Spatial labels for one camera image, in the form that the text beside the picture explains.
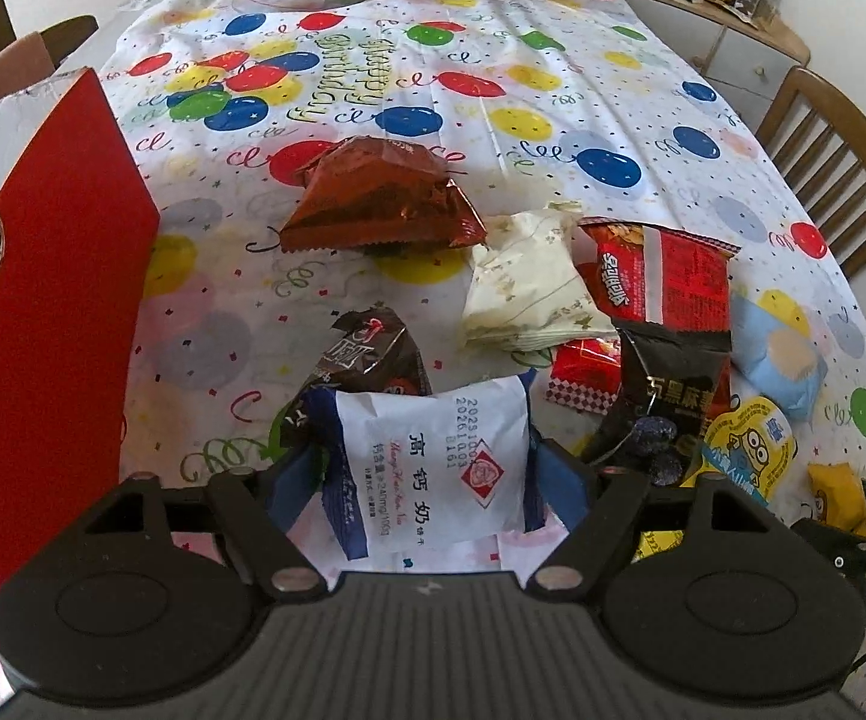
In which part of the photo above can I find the large red snack bag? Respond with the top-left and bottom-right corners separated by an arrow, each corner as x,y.
577,217 -> 743,335

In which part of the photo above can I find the white wooden cabinet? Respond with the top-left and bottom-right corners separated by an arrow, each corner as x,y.
620,0 -> 813,137

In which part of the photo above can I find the yellow blue cartoon packet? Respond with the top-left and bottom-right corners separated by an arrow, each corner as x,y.
682,394 -> 801,508

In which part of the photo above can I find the balloon print tablecloth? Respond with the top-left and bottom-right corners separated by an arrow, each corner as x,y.
0,0 -> 866,720

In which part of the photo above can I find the black snack packet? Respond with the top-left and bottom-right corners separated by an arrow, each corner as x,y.
583,319 -> 734,485

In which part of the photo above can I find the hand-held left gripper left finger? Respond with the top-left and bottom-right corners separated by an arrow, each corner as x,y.
83,441 -> 330,602

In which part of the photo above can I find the brown foil snack bag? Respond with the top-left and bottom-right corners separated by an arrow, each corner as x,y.
280,136 -> 488,254

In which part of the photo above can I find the wooden slat-back chair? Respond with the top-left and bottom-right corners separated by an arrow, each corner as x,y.
755,66 -> 866,278

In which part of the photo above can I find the white blue-edged snack packet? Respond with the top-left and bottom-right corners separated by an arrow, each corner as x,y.
305,371 -> 548,560

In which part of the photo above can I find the dark brown snack packet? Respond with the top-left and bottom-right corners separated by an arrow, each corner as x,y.
305,307 -> 434,398

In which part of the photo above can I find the yellow snack packet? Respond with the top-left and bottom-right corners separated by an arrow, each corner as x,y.
808,463 -> 866,541

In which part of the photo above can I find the red cardboard box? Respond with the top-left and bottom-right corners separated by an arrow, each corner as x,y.
0,67 -> 162,598

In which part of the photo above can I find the small red checked packet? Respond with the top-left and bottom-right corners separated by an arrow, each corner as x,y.
545,337 -> 625,413

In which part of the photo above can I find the cream snack packet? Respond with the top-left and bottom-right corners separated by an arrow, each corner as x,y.
461,202 -> 620,352

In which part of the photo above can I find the light blue snack packet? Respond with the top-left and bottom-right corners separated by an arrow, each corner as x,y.
729,292 -> 830,425

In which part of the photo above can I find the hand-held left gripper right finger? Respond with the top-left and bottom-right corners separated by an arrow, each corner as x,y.
526,439 -> 773,595

